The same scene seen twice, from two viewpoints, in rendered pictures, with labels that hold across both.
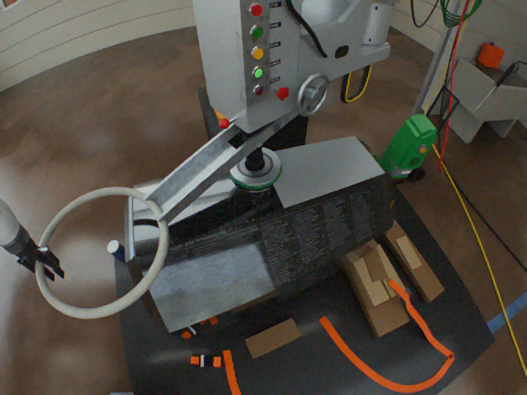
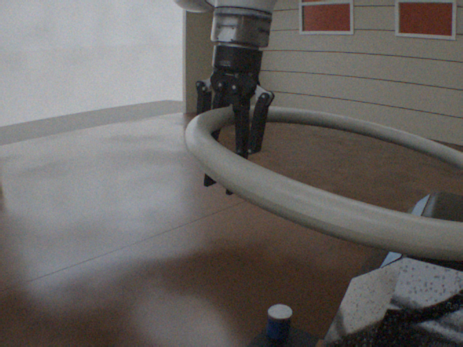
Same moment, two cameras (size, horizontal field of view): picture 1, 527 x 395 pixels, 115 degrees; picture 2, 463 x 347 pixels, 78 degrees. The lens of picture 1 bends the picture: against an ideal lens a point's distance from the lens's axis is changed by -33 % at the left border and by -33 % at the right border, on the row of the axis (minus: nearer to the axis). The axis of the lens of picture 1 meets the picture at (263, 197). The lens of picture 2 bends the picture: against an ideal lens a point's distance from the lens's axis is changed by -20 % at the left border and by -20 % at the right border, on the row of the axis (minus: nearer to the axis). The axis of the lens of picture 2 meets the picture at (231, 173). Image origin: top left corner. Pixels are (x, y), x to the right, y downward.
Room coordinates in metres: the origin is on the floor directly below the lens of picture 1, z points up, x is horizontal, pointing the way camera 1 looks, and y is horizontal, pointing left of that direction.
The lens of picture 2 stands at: (-0.09, 0.29, 1.09)
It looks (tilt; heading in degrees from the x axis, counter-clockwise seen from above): 18 degrees down; 57
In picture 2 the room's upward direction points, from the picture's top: straight up
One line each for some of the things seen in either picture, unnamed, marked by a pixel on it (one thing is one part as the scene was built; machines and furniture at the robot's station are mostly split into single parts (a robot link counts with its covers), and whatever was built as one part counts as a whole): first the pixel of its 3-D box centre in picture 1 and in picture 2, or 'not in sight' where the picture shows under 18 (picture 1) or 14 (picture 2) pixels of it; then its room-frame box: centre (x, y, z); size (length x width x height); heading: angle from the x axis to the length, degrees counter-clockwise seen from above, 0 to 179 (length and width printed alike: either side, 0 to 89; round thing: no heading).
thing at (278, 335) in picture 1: (273, 338); not in sight; (0.12, -0.03, 0.07); 0.30 x 0.12 x 0.12; 114
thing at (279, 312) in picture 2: (117, 250); (278, 322); (0.68, 1.10, 0.08); 0.10 x 0.10 x 0.13
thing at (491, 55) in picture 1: (493, 56); not in sight; (2.45, -2.79, 1.00); 0.50 x 0.22 x 0.33; 102
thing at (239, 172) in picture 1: (255, 164); not in sight; (0.71, 0.03, 0.87); 0.21 x 0.21 x 0.01
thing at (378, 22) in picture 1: (368, 18); not in sight; (1.13, -0.48, 1.37); 0.19 x 0.19 x 0.20
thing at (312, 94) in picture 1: (304, 90); not in sight; (0.70, -0.14, 1.22); 0.15 x 0.10 x 0.15; 129
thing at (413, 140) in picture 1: (416, 134); not in sight; (1.47, -1.30, 0.43); 0.35 x 0.35 x 0.87; 4
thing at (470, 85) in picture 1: (490, 103); not in sight; (2.27, -2.95, 0.43); 1.30 x 0.62 x 0.86; 102
